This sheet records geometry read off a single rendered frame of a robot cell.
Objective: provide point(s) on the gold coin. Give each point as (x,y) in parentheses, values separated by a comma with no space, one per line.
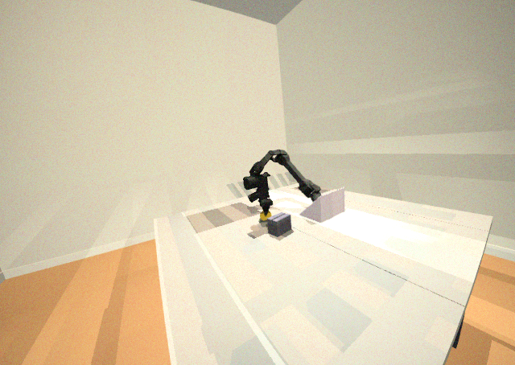
(265,217)

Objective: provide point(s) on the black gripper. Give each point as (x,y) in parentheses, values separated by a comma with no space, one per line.
(265,203)

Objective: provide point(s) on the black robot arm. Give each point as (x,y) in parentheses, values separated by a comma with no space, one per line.
(260,180)

